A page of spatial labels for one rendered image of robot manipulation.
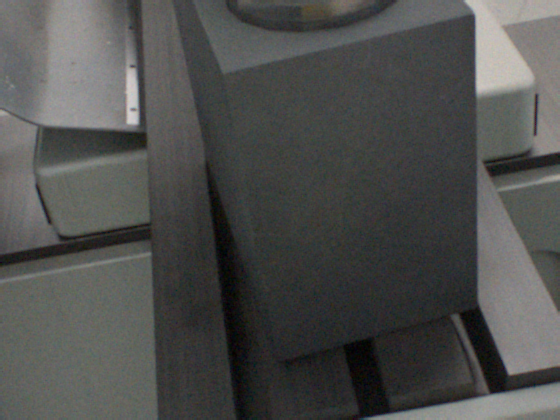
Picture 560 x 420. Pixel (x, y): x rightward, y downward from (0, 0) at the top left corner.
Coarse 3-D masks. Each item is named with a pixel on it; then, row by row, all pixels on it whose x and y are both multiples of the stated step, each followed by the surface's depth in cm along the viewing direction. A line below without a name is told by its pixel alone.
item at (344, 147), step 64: (192, 0) 49; (256, 0) 45; (320, 0) 44; (384, 0) 45; (448, 0) 46; (192, 64) 60; (256, 64) 43; (320, 64) 44; (384, 64) 45; (448, 64) 46; (256, 128) 45; (320, 128) 46; (384, 128) 47; (448, 128) 48; (256, 192) 47; (320, 192) 48; (384, 192) 49; (448, 192) 50; (256, 256) 50; (320, 256) 51; (384, 256) 52; (448, 256) 53; (320, 320) 53; (384, 320) 54
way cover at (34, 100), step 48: (0, 0) 100; (48, 0) 107; (96, 0) 110; (0, 48) 93; (48, 48) 99; (96, 48) 101; (0, 96) 87; (48, 96) 92; (96, 96) 93; (144, 96) 94
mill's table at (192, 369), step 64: (192, 128) 75; (192, 192) 68; (192, 256) 63; (512, 256) 59; (192, 320) 58; (256, 320) 58; (448, 320) 56; (512, 320) 55; (192, 384) 54; (256, 384) 57; (320, 384) 53; (384, 384) 53; (448, 384) 52; (512, 384) 52
